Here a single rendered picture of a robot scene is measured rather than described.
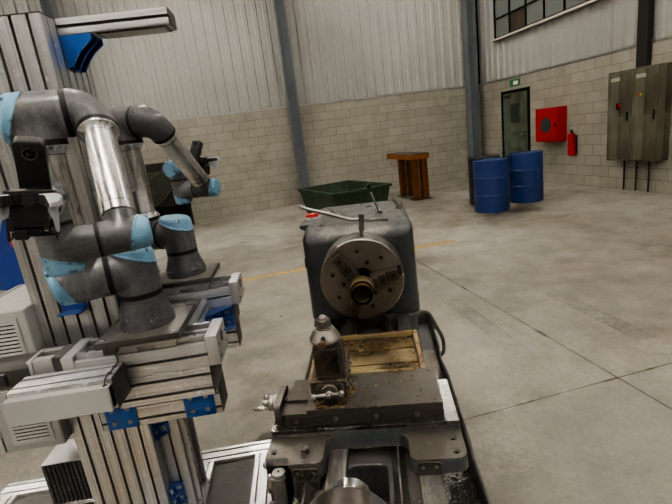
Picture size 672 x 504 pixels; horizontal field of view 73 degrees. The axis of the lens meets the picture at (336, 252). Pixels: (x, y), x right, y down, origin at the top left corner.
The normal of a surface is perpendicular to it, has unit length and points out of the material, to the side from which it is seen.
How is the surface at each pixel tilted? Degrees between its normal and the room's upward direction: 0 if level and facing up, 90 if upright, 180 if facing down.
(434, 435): 0
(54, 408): 90
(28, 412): 90
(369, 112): 90
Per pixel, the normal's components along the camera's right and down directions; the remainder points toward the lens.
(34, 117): 0.45, 0.18
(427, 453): -0.12, -0.96
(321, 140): 0.23, 0.22
